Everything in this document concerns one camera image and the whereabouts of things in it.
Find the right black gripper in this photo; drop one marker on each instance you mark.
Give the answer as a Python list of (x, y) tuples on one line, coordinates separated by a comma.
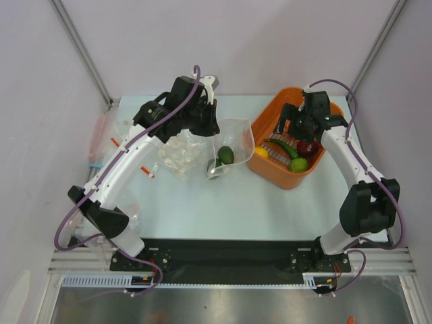
[(295, 122)]

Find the oval dark green avocado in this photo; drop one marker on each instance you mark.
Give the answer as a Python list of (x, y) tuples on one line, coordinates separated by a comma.
[(226, 155)]

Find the orange plastic basket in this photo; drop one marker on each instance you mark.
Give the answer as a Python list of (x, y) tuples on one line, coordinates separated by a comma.
[(275, 169)]

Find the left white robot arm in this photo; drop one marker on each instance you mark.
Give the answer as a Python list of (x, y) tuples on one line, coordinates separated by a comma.
[(189, 105)]

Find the aluminium front rail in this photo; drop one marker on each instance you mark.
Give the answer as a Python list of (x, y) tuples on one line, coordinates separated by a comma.
[(85, 261)]

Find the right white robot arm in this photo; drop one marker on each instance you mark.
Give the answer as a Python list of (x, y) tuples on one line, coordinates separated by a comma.
[(371, 204)]

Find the crumpled clear bag middle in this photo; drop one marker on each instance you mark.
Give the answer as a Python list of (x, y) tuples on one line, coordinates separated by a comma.
[(187, 156)]

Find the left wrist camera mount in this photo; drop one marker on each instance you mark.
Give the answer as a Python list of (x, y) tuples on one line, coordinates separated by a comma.
[(204, 86)]

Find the yellow lemon left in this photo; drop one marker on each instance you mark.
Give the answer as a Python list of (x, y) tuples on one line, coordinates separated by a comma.
[(261, 152)]

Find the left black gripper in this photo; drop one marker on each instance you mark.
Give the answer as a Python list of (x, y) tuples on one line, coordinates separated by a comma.
[(211, 127)]

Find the green chili pepper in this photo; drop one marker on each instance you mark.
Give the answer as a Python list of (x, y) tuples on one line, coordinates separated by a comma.
[(286, 147)]

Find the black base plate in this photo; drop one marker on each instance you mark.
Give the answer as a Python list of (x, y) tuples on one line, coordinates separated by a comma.
[(236, 260)]

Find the dark red apple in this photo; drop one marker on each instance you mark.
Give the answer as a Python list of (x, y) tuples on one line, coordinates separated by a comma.
[(307, 149)]

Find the clear dotted zip bag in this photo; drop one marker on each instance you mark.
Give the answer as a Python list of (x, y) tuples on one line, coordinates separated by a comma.
[(237, 134)]

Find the green lime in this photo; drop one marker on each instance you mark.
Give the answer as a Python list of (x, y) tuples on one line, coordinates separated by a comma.
[(298, 165)]

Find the white slotted cable duct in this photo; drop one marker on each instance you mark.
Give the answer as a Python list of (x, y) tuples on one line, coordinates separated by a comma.
[(136, 282)]

